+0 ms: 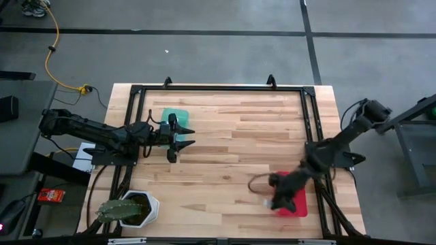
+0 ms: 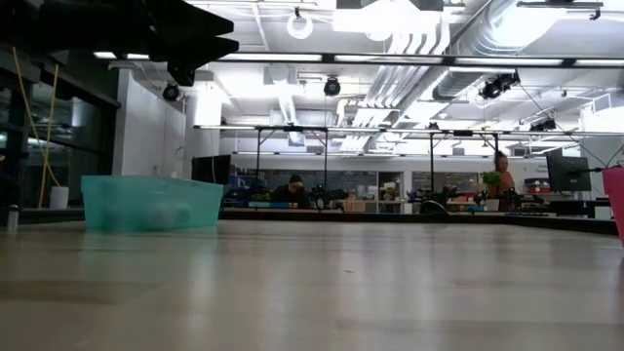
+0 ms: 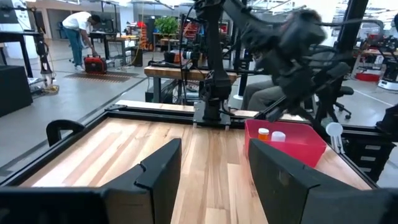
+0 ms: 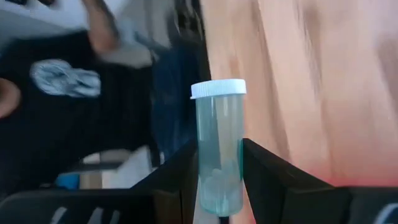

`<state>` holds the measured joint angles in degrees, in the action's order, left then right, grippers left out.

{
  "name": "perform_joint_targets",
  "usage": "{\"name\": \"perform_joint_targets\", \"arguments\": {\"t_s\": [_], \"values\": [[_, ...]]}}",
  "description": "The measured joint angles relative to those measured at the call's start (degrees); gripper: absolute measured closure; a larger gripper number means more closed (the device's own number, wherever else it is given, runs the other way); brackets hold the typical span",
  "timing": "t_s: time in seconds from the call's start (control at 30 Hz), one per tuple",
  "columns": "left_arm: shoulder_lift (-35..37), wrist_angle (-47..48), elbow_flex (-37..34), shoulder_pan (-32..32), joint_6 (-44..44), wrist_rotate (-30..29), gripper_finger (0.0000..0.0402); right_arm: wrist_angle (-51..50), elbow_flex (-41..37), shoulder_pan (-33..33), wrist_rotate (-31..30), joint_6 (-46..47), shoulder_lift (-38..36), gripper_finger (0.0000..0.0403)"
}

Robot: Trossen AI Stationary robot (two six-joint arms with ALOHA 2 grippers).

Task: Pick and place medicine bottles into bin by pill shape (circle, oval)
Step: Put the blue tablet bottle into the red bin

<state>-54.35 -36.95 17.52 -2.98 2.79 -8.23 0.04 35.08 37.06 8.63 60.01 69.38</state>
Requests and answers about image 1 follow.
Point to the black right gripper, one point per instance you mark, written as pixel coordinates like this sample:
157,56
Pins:
287,185

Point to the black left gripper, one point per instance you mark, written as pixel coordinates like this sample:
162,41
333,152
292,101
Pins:
165,136

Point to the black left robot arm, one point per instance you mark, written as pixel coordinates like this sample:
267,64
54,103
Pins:
85,127

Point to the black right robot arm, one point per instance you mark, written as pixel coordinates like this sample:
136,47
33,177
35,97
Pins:
340,143

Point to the red plastic bin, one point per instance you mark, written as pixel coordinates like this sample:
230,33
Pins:
301,204

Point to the green plastic bin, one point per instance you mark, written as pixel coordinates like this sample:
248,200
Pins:
184,117

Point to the black table clamp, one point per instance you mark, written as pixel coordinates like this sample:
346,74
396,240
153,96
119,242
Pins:
167,82
271,81

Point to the white hexagonal plant pot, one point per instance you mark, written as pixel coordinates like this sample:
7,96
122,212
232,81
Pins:
154,209

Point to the green cactus plant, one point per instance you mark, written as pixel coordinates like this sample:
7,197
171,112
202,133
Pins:
117,210

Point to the white box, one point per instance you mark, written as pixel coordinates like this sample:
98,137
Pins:
81,162

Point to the black side stand beam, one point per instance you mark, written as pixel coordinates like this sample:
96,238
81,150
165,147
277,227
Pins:
58,168

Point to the red snack packet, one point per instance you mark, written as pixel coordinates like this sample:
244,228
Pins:
51,195

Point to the grey metal stand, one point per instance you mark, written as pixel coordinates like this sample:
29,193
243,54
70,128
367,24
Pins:
405,117

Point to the grey side table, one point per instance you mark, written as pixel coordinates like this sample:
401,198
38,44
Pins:
24,136

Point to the green round object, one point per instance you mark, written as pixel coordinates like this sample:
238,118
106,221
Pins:
432,113

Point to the black caster wheel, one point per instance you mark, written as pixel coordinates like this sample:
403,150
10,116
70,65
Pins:
37,233

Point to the black pouch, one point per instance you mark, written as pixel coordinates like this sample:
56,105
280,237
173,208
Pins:
8,108

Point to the black flat bar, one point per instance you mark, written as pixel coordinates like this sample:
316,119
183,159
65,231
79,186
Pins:
17,75

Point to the black computer mouse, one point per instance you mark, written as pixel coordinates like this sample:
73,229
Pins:
10,217

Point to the person's shoe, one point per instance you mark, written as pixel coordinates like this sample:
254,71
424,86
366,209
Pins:
34,9

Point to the silver metal bracket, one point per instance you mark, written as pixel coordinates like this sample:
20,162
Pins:
316,242
126,241

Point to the black aluminium rail frame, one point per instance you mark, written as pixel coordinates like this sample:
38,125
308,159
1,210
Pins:
221,88

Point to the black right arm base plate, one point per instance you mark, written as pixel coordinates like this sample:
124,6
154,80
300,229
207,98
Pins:
351,159

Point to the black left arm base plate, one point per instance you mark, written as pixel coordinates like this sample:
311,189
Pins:
102,159

